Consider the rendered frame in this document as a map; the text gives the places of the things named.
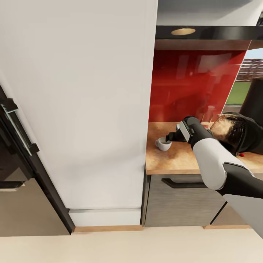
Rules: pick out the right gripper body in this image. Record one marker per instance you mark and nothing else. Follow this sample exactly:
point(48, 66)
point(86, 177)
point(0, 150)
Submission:
point(173, 136)

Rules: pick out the fridge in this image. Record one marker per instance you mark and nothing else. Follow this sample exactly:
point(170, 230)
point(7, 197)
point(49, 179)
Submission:
point(78, 75)

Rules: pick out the dishwasher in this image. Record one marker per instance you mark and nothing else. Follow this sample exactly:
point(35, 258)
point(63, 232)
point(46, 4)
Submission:
point(181, 200)

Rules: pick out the countertop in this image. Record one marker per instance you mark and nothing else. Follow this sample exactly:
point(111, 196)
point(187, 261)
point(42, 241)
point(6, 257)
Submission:
point(180, 158)

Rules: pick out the electric kettle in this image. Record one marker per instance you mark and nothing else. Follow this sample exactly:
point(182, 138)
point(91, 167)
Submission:
point(230, 130)

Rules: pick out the water glass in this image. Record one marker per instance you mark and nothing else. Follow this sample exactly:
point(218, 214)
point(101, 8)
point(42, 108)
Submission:
point(206, 118)

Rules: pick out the coffee cup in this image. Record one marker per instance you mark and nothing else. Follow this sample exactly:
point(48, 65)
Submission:
point(163, 144)

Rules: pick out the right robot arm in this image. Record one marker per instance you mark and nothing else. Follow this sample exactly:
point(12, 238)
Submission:
point(223, 172)

